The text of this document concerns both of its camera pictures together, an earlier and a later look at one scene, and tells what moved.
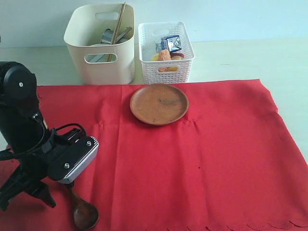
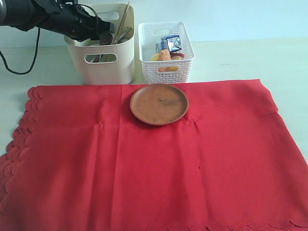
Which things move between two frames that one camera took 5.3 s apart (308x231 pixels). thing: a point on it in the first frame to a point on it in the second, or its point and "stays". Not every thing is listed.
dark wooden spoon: (86, 216) to (105, 38)
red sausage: (178, 54) stays
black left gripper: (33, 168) to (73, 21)
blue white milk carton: (172, 43) stays
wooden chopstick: (116, 27) to (121, 21)
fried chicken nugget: (164, 55) stays
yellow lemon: (155, 57) stays
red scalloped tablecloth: (227, 165) stays
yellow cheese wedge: (173, 68) stays
